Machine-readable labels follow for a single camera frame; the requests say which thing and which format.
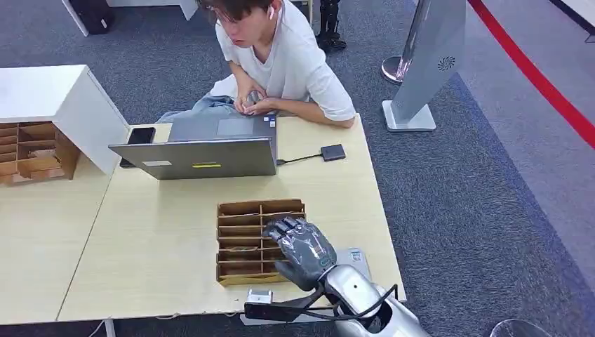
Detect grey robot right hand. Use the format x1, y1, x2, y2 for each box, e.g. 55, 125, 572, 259
261, 216, 338, 293

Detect person's left hand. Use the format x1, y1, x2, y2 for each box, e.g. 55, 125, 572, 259
243, 94, 281, 117

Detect person's right hand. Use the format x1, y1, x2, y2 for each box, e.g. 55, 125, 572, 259
234, 85, 261, 115

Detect grey flat pad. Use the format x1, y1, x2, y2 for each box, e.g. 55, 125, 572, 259
333, 247, 373, 282

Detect person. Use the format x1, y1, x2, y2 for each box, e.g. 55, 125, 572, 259
155, 0, 358, 130

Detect wooden card box with slots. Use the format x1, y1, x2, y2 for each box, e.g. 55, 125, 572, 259
215, 199, 308, 287

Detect grey open laptop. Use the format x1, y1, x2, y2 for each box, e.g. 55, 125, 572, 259
107, 114, 279, 181

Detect black external drive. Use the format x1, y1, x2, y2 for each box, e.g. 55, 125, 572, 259
320, 143, 347, 162

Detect black robot legs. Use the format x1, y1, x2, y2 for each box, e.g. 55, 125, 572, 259
316, 0, 348, 53

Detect black smartphone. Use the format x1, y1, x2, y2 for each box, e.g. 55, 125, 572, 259
119, 126, 156, 169

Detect grey standing panel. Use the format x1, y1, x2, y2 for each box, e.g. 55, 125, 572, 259
382, 0, 467, 133

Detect white cabinet box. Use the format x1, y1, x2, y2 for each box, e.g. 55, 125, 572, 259
0, 64, 130, 177

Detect wooden divider box with compartments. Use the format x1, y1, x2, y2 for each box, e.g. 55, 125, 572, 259
0, 121, 81, 186

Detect clear plastic dome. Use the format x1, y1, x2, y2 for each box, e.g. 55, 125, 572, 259
488, 318, 555, 337

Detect red barrier band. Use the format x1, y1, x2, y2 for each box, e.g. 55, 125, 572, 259
467, 0, 595, 151

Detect white furniture edge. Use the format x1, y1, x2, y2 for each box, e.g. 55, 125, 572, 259
548, 0, 595, 43

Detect black drive cable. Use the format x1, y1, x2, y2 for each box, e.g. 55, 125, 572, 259
276, 152, 323, 166

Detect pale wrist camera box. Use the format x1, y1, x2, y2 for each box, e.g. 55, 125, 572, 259
243, 288, 275, 322

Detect chrome stanchion post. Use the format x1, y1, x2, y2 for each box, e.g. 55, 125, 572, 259
380, 0, 431, 86

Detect white table frame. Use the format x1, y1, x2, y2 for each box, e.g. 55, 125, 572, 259
61, 0, 206, 37

